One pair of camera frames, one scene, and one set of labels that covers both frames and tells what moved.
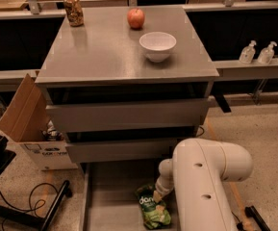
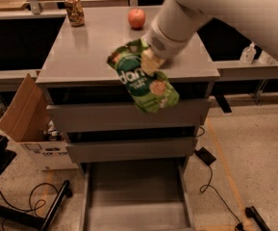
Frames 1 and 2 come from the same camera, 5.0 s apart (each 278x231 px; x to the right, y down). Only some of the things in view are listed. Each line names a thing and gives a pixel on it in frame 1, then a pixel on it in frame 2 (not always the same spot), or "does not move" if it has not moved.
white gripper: (163, 187) to (163, 46)
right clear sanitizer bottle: (266, 54) does not move
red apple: (136, 18) does not move
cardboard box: (27, 120) does not move
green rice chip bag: (155, 215) to (151, 91)
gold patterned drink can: (73, 10) does not move
